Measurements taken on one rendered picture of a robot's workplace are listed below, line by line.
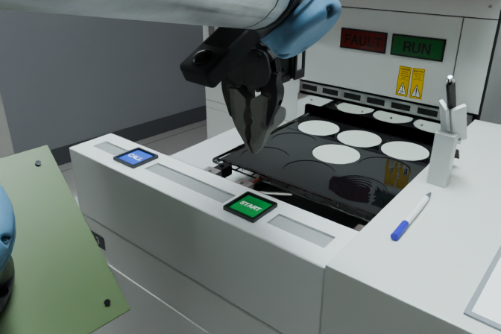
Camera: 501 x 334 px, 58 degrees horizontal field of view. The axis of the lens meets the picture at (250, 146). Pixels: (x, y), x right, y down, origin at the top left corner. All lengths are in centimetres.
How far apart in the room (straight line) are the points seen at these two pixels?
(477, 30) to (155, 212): 72
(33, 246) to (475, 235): 59
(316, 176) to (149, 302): 39
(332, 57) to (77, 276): 79
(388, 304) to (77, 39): 274
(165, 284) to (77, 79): 239
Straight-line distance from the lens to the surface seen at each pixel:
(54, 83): 305
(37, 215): 72
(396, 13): 110
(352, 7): 114
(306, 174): 89
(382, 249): 59
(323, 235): 61
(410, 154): 102
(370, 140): 107
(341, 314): 58
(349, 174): 90
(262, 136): 58
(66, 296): 70
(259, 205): 65
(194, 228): 69
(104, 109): 323
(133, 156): 83
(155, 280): 85
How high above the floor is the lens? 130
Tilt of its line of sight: 24 degrees down
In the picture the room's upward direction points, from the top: straight up
